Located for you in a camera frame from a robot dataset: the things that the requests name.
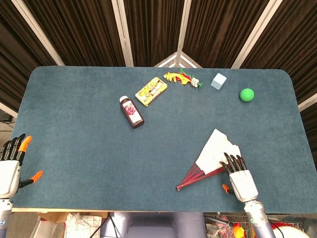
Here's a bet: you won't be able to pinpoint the white screen frame post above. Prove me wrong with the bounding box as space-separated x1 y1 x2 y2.
153 0 202 68
111 0 134 67
298 93 317 112
11 0 65 66
0 102 18 119
231 0 283 69

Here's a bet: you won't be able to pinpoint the red-ribbed white folding fan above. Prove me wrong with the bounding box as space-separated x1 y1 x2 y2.
176 128 241 191

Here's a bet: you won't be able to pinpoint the right robot hand orange thumbtip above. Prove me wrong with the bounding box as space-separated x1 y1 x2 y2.
219 152 259 202

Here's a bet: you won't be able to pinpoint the colourful feather shuttlecock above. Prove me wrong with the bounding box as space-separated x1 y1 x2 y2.
163 68 204 89

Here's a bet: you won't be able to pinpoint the dark brown curtain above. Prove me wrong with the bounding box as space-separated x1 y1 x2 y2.
0 0 317 129

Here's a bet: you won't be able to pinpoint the yellow snack box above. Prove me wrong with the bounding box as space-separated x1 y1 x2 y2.
135 77 168 107

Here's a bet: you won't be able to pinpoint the teal table mat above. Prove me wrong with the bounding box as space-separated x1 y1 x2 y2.
9 65 310 213

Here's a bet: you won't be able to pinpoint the green ball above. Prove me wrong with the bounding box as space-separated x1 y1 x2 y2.
239 88 255 102

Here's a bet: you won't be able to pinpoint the red and white drum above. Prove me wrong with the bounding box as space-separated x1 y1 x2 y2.
269 220 308 238

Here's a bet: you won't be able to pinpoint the white checked cloth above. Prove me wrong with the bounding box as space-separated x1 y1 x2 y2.
64 212 103 238

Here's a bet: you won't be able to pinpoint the black cable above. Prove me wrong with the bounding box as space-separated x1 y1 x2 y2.
100 213 118 238

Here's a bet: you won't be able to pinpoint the dark red juice bottle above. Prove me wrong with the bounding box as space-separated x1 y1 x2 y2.
119 96 145 129

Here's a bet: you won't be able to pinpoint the blue-grey robot torso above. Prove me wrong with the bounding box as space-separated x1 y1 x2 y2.
100 212 207 238

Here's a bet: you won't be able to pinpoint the light blue cube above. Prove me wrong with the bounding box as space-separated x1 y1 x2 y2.
211 73 227 90

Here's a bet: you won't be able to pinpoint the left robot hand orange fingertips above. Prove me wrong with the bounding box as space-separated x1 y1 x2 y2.
0 133 44 199

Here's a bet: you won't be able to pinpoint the brown cardboard box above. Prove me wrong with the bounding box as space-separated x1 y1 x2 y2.
37 212 67 224

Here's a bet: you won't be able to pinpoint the yellow rubber toy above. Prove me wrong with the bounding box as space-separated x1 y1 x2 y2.
232 222 246 238

